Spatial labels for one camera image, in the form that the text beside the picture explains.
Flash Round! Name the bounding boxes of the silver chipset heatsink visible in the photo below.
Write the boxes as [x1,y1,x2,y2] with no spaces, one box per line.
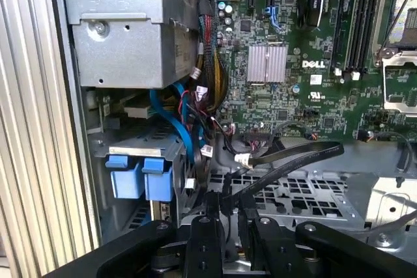
[246,44,289,83]

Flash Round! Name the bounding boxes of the metal socket cover frame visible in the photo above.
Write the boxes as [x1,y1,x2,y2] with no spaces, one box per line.
[379,51,417,118]

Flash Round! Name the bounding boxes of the black disk wire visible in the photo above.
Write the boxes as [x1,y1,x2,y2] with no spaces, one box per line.
[224,140,345,207]

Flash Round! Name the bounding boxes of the small white cable connector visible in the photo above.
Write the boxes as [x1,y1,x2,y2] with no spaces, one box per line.
[234,153,254,171]

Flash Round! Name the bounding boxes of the metal disk bay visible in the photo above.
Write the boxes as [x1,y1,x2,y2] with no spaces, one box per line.
[87,130,196,236]

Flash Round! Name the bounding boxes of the CPU socket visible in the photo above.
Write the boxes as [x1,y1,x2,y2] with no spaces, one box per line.
[371,0,417,61]

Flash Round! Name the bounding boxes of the black RAM slot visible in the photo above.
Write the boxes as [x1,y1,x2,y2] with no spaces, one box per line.
[361,0,382,74]
[353,0,371,81]
[332,0,348,77]
[343,0,359,80]

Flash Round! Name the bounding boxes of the blue board connector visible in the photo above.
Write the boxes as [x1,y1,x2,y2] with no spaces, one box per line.
[265,6,281,31]

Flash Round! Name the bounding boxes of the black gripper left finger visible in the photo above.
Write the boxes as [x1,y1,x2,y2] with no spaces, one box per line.
[42,191,227,278]

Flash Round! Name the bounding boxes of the hard disk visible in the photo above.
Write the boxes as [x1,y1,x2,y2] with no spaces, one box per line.
[106,154,175,227]

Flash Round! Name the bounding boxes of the black yellow power cable bundle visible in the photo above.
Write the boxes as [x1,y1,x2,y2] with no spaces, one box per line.
[194,0,229,115]

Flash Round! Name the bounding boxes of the thin wire locking lever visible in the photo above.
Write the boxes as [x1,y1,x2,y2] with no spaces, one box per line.
[381,0,417,48]

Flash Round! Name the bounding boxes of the blue flat data cable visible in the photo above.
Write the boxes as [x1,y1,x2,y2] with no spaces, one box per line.
[149,81,205,165]

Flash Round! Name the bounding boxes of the thin black round cable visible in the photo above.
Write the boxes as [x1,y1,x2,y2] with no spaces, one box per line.
[356,129,415,174]

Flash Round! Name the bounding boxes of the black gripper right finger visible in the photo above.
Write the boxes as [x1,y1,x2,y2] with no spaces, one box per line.
[237,198,417,278]

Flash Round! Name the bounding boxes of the green motherboard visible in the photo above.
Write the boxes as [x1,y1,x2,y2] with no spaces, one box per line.
[195,0,417,144]

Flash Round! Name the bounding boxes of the grey metal drive cage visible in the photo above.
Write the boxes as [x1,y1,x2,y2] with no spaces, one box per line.
[60,0,199,90]

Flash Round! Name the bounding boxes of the grey metal PC case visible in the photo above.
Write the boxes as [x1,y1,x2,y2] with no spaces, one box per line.
[47,0,417,278]

